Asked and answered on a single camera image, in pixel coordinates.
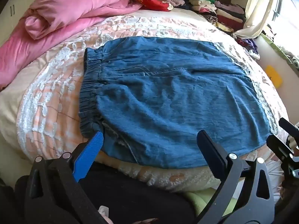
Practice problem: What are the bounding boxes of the yellow flat object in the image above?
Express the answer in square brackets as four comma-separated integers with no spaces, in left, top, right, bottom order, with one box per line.
[266,65,283,88]

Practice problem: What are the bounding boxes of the blue denim pants lace trim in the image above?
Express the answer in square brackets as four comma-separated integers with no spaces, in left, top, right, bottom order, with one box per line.
[79,36,278,169]

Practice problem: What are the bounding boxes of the cream curtain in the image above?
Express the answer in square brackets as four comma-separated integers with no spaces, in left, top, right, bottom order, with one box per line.
[232,0,284,40]

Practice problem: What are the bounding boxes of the light green cloth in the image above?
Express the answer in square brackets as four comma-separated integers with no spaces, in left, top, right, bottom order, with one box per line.
[184,188,235,217]

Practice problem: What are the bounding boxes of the pile of folded clothes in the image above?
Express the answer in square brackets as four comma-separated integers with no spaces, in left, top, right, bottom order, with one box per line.
[181,0,247,33]

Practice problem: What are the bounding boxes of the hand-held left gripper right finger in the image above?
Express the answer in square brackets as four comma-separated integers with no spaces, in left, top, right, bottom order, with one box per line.
[196,130,275,224]

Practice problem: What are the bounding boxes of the purple cloth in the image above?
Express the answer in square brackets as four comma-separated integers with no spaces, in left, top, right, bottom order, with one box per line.
[236,37,260,60]

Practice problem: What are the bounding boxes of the mauve fluffy cloth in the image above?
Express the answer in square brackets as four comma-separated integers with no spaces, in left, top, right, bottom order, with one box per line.
[159,0,186,8]

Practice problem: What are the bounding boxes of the pink duvet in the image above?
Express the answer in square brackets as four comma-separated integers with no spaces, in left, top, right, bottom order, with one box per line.
[0,0,142,91]

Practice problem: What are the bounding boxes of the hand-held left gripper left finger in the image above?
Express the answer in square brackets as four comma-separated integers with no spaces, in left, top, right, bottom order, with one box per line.
[24,131,110,224]

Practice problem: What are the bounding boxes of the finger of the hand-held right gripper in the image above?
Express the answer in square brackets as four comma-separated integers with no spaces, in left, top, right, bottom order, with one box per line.
[279,118,299,134]
[266,134,295,167]

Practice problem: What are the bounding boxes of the pink and white printed blanket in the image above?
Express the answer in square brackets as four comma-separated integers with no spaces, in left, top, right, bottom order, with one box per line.
[16,14,289,193]

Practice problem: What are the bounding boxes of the window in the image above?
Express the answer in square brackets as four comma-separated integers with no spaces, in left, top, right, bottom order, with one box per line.
[265,0,299,59]

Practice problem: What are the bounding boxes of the green cloth on window sill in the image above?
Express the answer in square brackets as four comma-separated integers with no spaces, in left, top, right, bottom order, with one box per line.
[260,31,299,69]

